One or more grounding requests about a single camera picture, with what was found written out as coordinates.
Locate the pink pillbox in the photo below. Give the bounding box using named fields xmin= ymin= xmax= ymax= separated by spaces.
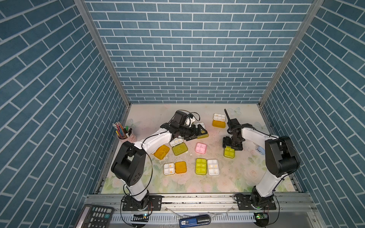
xmin=195 ymin=142 xmax=207 ymax=154

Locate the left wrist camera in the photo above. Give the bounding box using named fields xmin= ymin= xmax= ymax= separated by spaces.
xmin=169 ymin=110 xmax=193 ymax=128

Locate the right circuit board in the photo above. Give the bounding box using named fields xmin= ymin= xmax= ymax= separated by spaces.
xmin=254 ymin=212 xmax=270 ymax=228

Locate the pink pen cup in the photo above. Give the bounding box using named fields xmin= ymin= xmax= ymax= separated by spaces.
xmin=117 ymin=134 xmax=137 ymax=143

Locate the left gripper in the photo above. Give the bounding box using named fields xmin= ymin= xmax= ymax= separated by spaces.
xmin=177 ymin=124 xmax=207 ymax=141

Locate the left circuit board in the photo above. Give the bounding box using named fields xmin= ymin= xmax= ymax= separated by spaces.
xmin=131 ymin=214 xmax=150 ymax=224

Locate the clear pillbox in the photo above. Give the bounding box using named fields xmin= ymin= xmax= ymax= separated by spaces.
xmin=207 ymin=159 xmax=220 ymax=176

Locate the orange pillbox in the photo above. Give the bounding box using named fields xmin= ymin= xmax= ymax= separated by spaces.
xmin=212 ymin=113 xmax=226 ymax=128
xmin=154 ymin=145 xmax=170 ymax=160
xmin=163 ymin=161 xmax=187 ymax=175

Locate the blue tape dispenser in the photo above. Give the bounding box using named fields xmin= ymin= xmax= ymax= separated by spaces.
xmin=256 ymin=146 xmax=265 ymax=155

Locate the coloured pens bundle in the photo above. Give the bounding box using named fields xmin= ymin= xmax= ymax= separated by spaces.
xmin=112 ymin=122 xmax=132 ymax=140

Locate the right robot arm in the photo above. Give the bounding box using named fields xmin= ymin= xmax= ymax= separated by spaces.
xmin=223 ymin=118 xmax=300 ymax=210

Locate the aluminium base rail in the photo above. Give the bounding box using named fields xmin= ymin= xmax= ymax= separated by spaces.
xmin=84 ymin=192 xmax=317 ymax=213

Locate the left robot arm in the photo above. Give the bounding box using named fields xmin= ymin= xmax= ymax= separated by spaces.
xmin=111 ymin=123 xmax=208 ymax=210

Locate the black calculator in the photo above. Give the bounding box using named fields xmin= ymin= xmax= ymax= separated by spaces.
xmin=74 ymin=204 xmax=115 ymax=228

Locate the blue black usb device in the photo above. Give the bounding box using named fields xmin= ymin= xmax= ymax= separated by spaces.
xmin=179 ymin=214 xmax=212 ymax=228

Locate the circuit board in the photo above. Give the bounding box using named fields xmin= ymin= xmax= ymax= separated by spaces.
xmin=254 ymin=212 xmax=270 ymax=228
xmin=131 ymin=214 xmax=150 ymax=224

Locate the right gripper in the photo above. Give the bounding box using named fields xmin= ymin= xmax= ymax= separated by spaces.
xmin=221 ymin=136 xmax=240 ymax=151

